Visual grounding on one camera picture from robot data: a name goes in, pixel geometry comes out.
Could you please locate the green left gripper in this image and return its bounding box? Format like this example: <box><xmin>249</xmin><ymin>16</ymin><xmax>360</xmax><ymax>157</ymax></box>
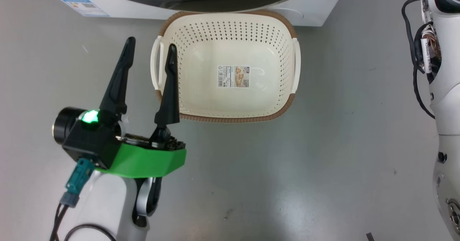
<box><xmin>94</xmin><ymin>37</ymin><xmax>187</xmax><ymax>179</ymax></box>

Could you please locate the basket product label sticker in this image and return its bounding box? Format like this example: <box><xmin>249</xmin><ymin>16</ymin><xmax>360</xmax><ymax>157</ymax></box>
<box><xmin>217</xmin><ymin>65</ymin><xmax>250</xmax><ymax>88</ymax></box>

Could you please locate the cream perforated laundry basket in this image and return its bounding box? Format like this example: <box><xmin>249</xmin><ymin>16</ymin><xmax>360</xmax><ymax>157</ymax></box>
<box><xmin>150</xmin><ymin>10</ymin><xmax>301</xmax><ymax>123</ymax></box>

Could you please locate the white front-load washing machine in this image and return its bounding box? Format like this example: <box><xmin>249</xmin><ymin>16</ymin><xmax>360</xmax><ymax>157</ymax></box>
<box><xmin>35</xmin><ymin>0</ymin><xmax>350</xmax><ymax>27</ymax></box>

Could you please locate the blue energy label sticker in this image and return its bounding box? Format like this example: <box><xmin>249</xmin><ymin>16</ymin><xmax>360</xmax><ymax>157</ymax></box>
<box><xmin>60</xmin><ymin>0</ymin><xmax>110</xmax><ymax>17</ymax></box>

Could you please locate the teal-plug left camera cable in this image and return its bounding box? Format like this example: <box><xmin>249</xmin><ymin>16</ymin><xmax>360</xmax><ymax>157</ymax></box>
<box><xmin>49</xmin><ymin>158</ymin><xmax>117</xmax><ymax>241</ymax></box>

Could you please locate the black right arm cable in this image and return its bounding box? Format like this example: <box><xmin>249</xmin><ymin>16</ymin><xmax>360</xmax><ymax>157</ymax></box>
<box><xmin>401</xmin><ymin>0</ymin><xmax>436</xmax><ymax>120</ymax></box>

